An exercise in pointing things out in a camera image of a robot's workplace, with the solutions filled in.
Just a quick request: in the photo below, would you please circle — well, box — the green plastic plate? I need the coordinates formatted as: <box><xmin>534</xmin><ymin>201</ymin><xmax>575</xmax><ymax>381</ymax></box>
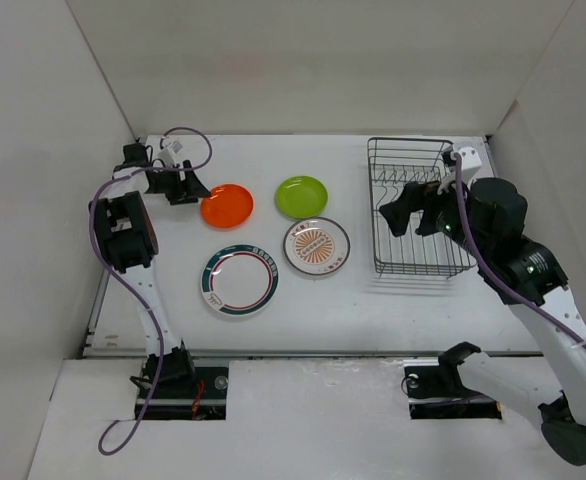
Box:
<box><xmin>275</xmin><ymin>175</ymin><xmax>329</xmax><ymax>219</ymax></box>

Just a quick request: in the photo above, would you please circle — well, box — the white plate orange sunburst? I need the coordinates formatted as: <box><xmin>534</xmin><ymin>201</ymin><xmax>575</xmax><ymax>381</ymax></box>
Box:
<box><xmin>283</xmin><ymin>217</ymin><xmax>351</xmax><ymax>277</ymax></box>

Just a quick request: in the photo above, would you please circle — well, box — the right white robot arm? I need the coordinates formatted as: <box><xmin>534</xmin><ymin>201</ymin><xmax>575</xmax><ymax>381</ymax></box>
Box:
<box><xmin>379</xmin><ymin>178</ymin><xmax>586</xmax><ymax>466</ymax></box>

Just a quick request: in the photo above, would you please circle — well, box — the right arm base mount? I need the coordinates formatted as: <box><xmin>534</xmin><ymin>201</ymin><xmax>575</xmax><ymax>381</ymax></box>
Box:
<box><xmin>401</xmin><ymin>359</ymin><xmax>502</xmax><ymax>420</ymax></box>

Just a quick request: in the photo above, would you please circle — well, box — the dark wire dish rack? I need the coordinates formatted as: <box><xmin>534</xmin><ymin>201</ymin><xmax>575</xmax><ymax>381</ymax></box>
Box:
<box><xmin>367</xmin><ymin>137</ymin><xmax>475</xmax><ymax>278</ymax></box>

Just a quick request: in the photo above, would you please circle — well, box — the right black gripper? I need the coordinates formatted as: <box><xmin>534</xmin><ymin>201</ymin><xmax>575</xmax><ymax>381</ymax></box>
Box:
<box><xmin>379</xmin><ymin>170</ymin><xmax>491</xmax><ymax>261</ymax></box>

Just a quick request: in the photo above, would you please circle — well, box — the white plate teal rim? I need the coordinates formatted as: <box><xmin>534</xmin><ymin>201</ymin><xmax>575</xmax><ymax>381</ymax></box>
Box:
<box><xmin>200</xmin><ymin>244</ymin><xmax>280</xmax><ymax>317</ymax></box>

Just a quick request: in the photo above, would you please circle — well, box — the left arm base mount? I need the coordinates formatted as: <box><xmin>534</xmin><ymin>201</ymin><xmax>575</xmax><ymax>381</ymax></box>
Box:
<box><xmin>143</xmin><ymin>366</ymin><xmax>229</xmax><ymax>421</ymax></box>

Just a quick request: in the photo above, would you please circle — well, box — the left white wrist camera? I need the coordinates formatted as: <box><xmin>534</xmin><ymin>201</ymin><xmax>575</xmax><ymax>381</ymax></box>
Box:
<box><xmin>158</xmin><ymin>140</ymin><xmax>183</xmax><ymax>168</ymax></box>

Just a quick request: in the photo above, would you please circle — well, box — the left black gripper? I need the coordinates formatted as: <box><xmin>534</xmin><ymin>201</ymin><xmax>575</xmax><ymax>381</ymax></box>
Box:
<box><xmin>146</xmin><ymin>161</ymin><xmax>210</xmax><ymax>205</ymax></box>

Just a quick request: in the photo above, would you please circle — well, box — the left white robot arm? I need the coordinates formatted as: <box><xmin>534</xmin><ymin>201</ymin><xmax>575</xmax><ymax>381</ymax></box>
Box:
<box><xmin>89</xmin><ymin>142</ymin><xmax>211</xmax><ymax>397</ymax></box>

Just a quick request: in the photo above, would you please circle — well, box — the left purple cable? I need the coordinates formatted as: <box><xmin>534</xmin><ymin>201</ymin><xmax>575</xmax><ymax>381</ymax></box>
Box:
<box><xmin>88</xmin><ymin>126</ymin><xmax>213</xmax><ymax>456</ymax></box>

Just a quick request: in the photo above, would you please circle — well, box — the orange plastic plate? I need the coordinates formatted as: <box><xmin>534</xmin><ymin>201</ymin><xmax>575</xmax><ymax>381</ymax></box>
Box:
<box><xmin>200</xmin><ymin>184</ymin><xmax>254</xmax><ymax>229</ymax></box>

